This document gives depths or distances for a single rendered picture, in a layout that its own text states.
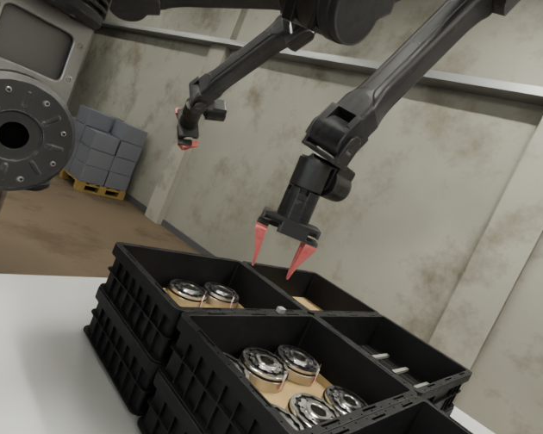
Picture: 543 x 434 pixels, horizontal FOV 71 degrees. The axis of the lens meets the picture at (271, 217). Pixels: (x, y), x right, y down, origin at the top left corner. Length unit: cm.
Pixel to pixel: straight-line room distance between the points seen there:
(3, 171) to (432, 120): 321
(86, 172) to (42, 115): 492
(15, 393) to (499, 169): 305
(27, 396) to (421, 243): 286
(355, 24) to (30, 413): 75
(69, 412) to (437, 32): 88
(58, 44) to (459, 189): 297
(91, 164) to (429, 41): 501
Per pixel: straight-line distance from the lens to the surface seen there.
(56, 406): 82
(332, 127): 62
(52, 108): 55
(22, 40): 58
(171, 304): 71
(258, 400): 57
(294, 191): 62
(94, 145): 541
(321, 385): 92
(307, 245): 62
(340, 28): 48
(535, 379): 316
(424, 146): 341
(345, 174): 69
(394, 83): 66
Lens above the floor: 122
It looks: 6 degrees down
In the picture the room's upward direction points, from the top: 23 degrees clockwise
